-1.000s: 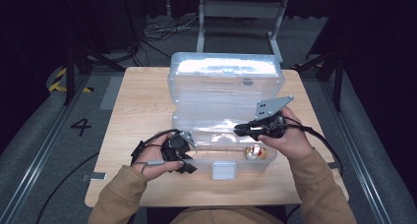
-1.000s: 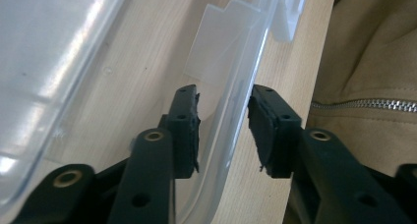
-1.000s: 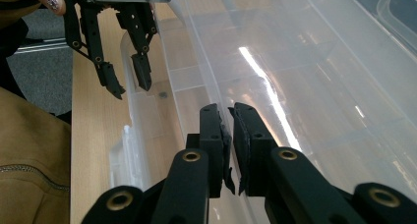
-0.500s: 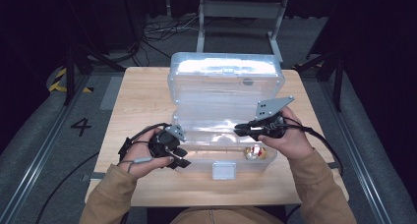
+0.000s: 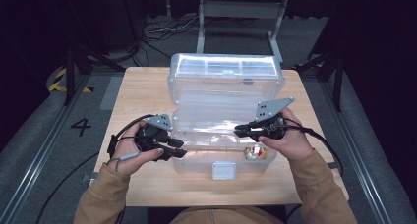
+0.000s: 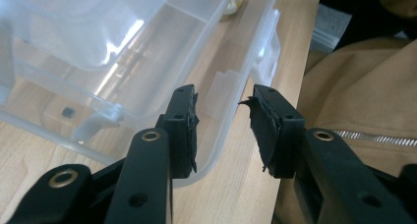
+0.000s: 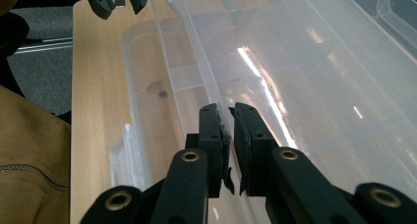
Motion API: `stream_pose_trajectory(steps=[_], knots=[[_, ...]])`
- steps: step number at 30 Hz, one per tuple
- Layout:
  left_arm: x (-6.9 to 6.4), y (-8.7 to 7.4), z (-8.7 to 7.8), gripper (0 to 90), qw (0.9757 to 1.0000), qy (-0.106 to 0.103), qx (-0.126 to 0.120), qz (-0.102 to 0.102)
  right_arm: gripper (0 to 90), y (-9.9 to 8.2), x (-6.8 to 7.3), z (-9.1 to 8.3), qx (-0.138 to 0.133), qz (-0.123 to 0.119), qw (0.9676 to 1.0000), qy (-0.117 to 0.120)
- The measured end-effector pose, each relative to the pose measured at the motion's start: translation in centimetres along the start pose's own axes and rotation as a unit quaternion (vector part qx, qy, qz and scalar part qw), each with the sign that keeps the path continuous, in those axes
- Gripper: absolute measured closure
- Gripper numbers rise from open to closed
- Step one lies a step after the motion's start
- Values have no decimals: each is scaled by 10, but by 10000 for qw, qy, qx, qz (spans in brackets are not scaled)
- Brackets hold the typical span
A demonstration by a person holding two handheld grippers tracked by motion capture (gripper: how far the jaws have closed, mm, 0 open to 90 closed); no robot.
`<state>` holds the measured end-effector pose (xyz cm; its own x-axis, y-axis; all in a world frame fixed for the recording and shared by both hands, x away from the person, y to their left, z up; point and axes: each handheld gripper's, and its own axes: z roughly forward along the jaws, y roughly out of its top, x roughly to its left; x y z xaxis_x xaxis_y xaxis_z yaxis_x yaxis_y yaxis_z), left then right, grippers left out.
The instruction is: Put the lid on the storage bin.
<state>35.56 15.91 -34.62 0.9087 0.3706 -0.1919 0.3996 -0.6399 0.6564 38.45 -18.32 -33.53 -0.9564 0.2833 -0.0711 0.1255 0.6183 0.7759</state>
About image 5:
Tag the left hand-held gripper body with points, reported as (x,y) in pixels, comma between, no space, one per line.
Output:
(150,137)

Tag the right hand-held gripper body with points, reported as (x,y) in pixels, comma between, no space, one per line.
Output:
(270,129)

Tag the small round gold red ball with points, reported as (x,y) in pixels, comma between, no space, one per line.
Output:
(255,153)

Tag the clear plastic storage box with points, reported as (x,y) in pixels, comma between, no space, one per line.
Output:
(226,93)

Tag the person's right hand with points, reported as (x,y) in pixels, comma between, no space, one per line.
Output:
(293,143)

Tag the person's left hand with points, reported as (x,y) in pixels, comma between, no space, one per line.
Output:
(128,158)

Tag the person's tan jacket torso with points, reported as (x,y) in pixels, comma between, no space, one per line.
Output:
(226,216)

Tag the black metal stand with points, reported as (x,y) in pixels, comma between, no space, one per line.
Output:
(327,67)
(69,73)

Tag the yellow black hazard tape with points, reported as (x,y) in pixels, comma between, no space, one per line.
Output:
(57,84)

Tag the grey metal desk frame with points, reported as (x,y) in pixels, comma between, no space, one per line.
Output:
(241,9)

